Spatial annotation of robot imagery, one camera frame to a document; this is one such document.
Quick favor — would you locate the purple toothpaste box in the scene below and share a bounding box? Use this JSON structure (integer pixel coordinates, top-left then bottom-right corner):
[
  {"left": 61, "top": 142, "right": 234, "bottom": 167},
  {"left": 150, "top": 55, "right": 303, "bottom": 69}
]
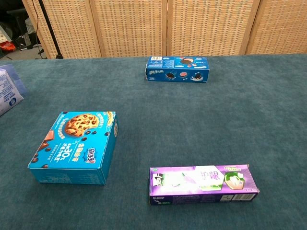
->
[{"left": 148, "top": 164, "right": 260, "bottom": 206}]

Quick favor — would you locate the white tissue pack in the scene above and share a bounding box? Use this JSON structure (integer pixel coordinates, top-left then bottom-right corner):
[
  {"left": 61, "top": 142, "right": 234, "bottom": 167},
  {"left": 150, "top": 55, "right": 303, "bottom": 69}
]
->
[{"left": 0, "top": 64, "right": 28, "bottom": 117}]

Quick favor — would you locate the light blue cookie box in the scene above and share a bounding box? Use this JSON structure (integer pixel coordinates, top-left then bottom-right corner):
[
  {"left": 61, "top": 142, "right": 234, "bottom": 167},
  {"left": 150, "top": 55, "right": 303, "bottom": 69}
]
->
[{"left": 28, "top": 111, "right": 119, "bottom": 185}]

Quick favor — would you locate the orange red bag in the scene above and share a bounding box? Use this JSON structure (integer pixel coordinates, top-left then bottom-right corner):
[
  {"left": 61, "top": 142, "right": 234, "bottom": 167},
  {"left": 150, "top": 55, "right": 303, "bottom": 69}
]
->
[{"left": 0, "top": 41, "right": 16, "bottom": 52}]

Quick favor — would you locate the dark blue sandwich cookie box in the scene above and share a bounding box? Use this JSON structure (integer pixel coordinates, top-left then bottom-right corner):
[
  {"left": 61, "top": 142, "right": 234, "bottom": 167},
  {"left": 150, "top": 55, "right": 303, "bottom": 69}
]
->
[{"left": 145, "top": 56, "right": 210, "bottom": 84}]

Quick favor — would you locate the black tripod stand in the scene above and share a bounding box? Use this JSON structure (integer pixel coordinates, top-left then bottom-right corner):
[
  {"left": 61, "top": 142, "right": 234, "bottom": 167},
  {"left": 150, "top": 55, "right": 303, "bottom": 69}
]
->
[{"left": 38, "top": 0, "right": 64, "bottom": 59}]

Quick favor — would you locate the wooden woven folding screen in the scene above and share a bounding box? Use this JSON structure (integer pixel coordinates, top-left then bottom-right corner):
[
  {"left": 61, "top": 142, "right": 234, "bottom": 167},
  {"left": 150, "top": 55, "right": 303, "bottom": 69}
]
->
[{"left": 22, "top": 0, "right": 307, "bottom": 59}]

